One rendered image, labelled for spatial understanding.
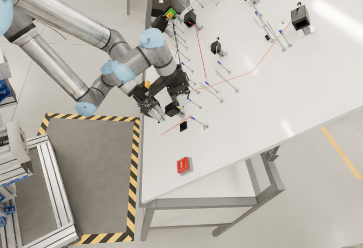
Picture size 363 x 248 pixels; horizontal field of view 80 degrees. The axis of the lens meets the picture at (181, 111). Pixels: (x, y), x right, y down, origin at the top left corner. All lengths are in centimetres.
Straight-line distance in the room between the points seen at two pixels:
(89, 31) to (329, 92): 70
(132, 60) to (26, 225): 139
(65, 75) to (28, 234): 116
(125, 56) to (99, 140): 159
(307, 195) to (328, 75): 191
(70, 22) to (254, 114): 62
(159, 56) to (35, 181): 145
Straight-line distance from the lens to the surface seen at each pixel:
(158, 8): 178
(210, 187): 120
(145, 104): 96
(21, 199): 189
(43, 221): 179
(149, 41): 68
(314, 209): 253
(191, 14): 127
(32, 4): 66
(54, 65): 89
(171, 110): 93
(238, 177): 128
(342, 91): 71
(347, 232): 266
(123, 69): 69
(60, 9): 68
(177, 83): 81
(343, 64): 76
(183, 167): 83
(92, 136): 226
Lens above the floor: 186
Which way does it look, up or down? 48 degrees down
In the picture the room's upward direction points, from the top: 16 degrees clockwise
